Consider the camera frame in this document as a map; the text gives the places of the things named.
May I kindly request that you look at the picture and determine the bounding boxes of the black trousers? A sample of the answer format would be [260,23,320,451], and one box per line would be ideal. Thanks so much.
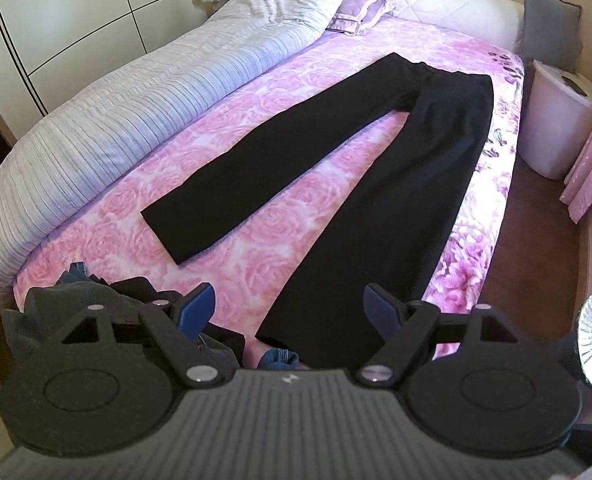
[140,51,495,371]

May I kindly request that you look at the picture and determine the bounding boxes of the pink rose bed blanket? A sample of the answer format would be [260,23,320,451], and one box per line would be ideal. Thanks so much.
[14,18,524,366]

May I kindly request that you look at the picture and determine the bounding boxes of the dark grey garment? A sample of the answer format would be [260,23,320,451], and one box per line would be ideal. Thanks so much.
[2,275,245,370]

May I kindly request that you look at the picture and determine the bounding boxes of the white laundry basket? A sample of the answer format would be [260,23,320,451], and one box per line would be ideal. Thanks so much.
[518,61,592,180]

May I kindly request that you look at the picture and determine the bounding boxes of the cream padded headboard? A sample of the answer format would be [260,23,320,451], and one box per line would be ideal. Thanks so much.
[393,0,524,52]

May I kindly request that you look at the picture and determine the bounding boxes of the purple pillow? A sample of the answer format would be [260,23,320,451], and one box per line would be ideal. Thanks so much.
[326,0,397,35]

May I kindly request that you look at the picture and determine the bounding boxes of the grey cushion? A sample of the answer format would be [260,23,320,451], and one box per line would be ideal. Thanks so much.
[519,0,582,73]

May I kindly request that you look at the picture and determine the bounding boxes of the white wardrobe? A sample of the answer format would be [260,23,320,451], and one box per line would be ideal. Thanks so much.
[0,0,212,142]

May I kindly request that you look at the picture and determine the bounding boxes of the grey striped duvet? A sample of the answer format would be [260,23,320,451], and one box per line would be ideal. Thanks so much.
[0,0,343,312]

